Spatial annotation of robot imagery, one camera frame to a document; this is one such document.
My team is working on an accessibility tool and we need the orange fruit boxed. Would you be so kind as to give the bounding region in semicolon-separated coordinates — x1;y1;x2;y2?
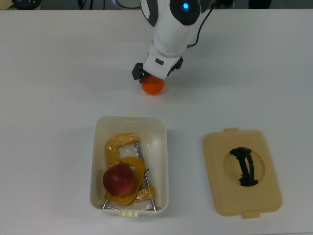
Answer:
141;75;165;95

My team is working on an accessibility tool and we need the red apple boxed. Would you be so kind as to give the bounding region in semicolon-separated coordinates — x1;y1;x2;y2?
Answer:
102;164;136;197

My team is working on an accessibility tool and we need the white plastic container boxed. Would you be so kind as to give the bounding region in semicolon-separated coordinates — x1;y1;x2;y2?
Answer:
89;112;170;218

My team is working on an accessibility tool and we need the beige container lid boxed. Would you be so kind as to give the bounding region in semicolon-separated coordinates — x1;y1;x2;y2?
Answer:
202;127;283;219

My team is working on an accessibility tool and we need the large orange C-clamp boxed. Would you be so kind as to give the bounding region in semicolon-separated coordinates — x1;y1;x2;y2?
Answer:
104;132;162;212

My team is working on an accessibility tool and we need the small orange C-clamp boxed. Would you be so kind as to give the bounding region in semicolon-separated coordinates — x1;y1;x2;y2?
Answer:
101;157;147;209

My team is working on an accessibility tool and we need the black background object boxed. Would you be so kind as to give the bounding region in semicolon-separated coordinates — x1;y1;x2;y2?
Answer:
10;0;43;11

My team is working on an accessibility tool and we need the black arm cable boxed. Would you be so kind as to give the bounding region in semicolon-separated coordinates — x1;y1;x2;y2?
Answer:
186;0;233;48

